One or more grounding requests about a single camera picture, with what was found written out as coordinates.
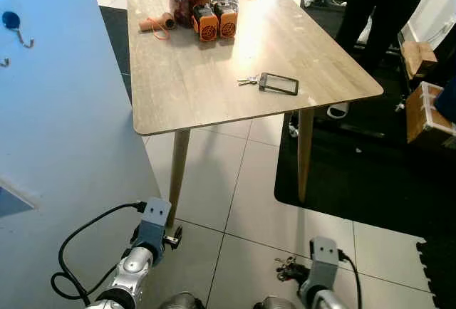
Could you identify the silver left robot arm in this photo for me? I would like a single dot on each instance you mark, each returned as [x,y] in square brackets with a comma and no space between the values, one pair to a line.
[132,270]

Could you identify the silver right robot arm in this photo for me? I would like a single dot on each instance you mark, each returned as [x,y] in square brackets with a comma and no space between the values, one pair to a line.
[317,300]

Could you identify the small silver keys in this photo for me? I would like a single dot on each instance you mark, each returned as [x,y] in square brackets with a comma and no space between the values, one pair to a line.
[249,80]

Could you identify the grey right robot leg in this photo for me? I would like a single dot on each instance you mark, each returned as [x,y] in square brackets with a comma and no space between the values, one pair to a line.
[274,304]

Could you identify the grey robot leg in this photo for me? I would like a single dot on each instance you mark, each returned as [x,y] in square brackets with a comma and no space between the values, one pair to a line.
[182,302]
[274,304]

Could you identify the grey left robot leg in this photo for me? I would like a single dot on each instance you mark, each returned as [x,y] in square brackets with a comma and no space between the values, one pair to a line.
[182,302]

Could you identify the large black floor mat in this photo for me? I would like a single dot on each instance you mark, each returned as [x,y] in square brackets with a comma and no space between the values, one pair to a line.
[356,174]

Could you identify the black puzzle edge foam mat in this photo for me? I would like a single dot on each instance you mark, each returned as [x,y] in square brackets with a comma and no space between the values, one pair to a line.
[438,273]

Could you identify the light wooden table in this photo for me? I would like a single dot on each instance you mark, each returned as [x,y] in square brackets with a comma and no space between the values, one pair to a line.
[214,67]

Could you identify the wooden crate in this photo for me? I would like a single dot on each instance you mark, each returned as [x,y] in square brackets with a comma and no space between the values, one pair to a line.
[420,117]

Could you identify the dark floor mat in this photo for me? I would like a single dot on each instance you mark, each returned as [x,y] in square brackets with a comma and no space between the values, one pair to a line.
[114,38]

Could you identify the orange black battery pack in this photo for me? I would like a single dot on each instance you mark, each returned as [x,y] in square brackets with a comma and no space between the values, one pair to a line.
[226,24]
[206,28]

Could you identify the dark blue cloth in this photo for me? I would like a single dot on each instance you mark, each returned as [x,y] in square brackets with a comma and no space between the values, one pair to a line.
[447,99]

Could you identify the small wooden box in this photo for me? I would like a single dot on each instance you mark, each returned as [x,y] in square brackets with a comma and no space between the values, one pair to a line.
[419,58]

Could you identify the person in black clothes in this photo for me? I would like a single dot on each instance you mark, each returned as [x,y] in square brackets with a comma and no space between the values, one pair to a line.
[377,3]

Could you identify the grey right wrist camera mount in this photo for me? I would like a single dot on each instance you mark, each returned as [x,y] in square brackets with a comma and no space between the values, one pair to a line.
[324,255]

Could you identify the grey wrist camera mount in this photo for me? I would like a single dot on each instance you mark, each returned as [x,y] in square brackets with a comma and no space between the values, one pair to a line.
[324,255]
[154,216]

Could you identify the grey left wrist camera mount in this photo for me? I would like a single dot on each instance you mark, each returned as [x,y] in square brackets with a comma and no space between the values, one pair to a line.
[154,216]

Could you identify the metal wall hook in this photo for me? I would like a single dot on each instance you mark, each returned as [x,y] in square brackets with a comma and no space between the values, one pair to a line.
[3,61]
[19,33]

